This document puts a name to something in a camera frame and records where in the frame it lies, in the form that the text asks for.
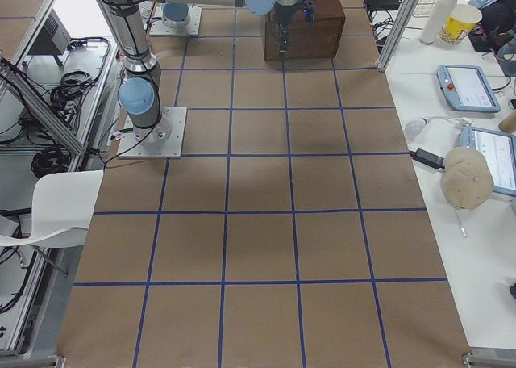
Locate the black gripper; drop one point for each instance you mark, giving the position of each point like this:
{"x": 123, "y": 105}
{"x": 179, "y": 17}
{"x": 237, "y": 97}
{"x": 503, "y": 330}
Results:
{"x": 282, "y": 19}

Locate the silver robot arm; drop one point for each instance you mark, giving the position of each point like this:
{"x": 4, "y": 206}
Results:
{"x": 223, "y": 23}
{"x": 142, "y": 67}

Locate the dark brown wooden cabinet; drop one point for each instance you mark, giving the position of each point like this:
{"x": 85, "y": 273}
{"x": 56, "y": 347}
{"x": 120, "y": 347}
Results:
{"x": 315, "y": 32}

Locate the white light bulb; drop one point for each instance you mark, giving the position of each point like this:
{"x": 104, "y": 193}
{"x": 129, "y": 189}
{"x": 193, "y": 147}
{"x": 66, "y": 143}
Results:
{"x": 415, "y": 128}

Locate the yellow popcorn cup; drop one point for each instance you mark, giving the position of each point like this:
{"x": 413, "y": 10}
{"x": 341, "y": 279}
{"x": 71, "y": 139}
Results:
{"x": 460, "y": 22}

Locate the black power brick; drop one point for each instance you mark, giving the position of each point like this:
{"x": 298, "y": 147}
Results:
{"x": 427, "y": 158}

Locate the upper blue teach pendant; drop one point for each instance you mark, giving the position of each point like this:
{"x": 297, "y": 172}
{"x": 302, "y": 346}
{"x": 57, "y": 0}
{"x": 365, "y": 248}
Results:
{"x": 465, "y": 88}

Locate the blue teach pendant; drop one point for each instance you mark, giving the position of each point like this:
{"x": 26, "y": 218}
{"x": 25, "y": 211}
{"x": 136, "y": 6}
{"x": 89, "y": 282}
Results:
{"x": 465, "y": 88}
{"x": 498, "y": 149}

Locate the grey electronics box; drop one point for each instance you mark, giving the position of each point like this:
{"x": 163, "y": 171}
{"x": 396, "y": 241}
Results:
{"x": 52, "y": 40}

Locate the beige baseball cap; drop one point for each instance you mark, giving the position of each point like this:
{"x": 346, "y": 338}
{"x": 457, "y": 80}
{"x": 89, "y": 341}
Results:
{"x": 467, "y": 181}

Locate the lower blue teach pendant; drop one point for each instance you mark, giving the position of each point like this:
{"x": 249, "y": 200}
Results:
{"x": 498, "y": 149}

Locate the white plastic chair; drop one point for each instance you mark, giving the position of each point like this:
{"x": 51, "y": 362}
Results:
{"x": 62, "y": 208}

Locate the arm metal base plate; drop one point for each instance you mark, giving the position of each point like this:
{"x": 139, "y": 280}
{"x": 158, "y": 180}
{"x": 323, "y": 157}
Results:
{"x": 162, "y": 25}
{"x": 165, "y": 140}

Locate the aluminium frame rail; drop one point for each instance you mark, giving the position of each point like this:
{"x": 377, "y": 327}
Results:
{"x": 39, "y": 109}

